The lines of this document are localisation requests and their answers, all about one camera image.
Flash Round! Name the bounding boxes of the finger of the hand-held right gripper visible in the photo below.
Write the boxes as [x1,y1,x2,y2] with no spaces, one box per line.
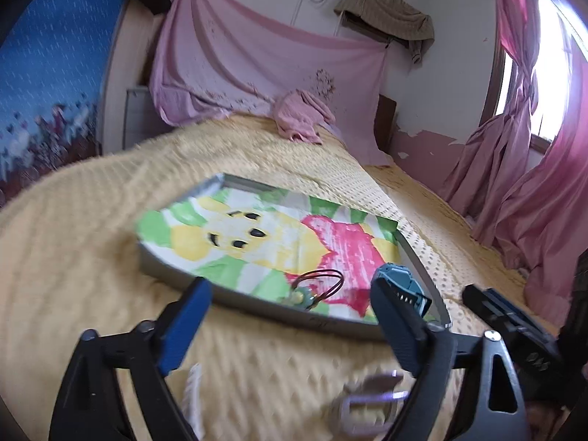
[462,284,522,331]

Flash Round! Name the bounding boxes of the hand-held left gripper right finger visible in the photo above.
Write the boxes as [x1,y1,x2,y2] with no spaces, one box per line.
[370,269,529,441]

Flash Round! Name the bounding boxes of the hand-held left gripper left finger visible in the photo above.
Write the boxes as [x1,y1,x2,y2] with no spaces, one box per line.
[48,277,213,441]

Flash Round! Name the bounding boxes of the blue wristwatch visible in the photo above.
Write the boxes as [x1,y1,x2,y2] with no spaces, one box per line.
[379,262,435,322]

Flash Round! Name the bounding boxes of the key ring bunch with cord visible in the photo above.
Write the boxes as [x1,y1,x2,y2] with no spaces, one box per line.
[282,269,345,311]

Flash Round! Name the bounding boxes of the silver metal carabiner clip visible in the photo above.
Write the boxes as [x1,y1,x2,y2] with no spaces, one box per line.
[331,372,412,437]

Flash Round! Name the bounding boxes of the grey metal tray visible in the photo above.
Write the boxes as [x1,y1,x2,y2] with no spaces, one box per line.
[135,172,453,343]

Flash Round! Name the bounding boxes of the pink curtain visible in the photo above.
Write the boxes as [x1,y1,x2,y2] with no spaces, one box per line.
[438,0,588,327]

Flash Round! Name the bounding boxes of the yellow dotted blanket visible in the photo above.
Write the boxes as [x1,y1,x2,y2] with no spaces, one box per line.
[0,115,570,441]

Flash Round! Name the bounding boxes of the dark wooden board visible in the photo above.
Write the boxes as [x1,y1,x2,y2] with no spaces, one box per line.
[374,94,398,154]

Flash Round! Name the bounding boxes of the white drawer cabinet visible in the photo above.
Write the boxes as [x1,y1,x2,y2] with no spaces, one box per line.
[124,85,154,148]

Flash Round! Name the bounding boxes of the crumpled pink cloth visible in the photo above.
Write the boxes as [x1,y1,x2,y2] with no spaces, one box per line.
[271,91,336,144]

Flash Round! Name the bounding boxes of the window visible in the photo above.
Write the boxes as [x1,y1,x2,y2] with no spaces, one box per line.
[528,0,588,152]

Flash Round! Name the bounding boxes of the pink hanging sheet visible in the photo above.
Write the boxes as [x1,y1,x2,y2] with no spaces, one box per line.
[149,0,396,166]

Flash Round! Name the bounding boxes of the beige wooden wardrobe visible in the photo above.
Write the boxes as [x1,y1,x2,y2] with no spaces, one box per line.
[98,2,171,154]

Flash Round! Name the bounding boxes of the brown towel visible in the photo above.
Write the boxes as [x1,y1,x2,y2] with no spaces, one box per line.
[334,0,435,65]

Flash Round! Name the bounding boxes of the blue printed wall cloth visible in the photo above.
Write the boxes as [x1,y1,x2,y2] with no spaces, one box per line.
[0,0,139,203]

